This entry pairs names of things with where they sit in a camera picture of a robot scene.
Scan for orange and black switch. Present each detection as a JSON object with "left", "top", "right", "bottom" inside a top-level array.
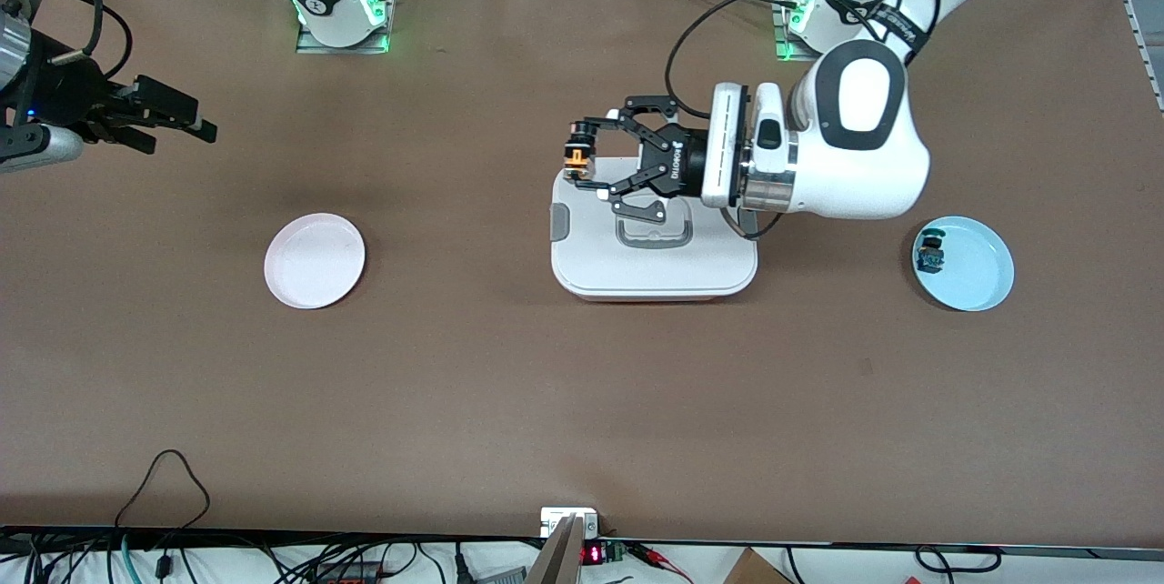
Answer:
[{"left": 564, "top": 138, "right": 597, "bottom": 183}]

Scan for pink round plate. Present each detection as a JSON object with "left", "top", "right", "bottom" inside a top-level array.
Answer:
[{"left": 264, "top": 213, "right": 366, "bottom": 310}]

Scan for light blue round plate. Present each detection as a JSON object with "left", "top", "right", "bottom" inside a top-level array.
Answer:
[{"left": 911, "top": 216, "right": 1016, "bottom": 312}]

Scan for small white box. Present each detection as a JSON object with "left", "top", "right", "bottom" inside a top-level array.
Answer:
[{"left": 540, "top": 508, "right": 599, "bottom": 538}]

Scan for red clip leads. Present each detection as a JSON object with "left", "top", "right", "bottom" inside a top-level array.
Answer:
[{"left": 627, "top": 542, "right": 694, "bottom": 583}]

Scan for grey metal bar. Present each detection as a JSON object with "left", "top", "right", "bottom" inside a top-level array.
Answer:
[{"left": 526, "top": 514, "right": 585, "bottom": 584}]

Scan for brown cardboard piece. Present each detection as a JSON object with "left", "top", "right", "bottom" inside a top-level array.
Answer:
[{"left": 723, "top": 548, "right": 794, "bottom": 584}]

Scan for white lunch box grey handle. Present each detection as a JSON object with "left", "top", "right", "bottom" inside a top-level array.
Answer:
[{"left": 549, "top": 170, "right": 759, "bottom": 303}]

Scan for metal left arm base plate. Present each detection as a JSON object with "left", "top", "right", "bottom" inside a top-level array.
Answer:
[{"left": 773, "top": 0, "right": 824, "bottom": 64}]

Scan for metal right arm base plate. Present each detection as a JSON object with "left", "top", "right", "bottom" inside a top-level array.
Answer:
[{"left": 296, "top": 0, "right": 401, "bottom": 55}]

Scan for thin black looped cable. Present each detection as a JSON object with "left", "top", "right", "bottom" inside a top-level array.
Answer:
[{"left": 114, "top": 449, "right": 212, "bottom": 535}]

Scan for black coiled cable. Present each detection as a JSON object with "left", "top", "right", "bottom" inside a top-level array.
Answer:
[{"left": 914, "top": 546, "right": 1003, "bottom": 574}]

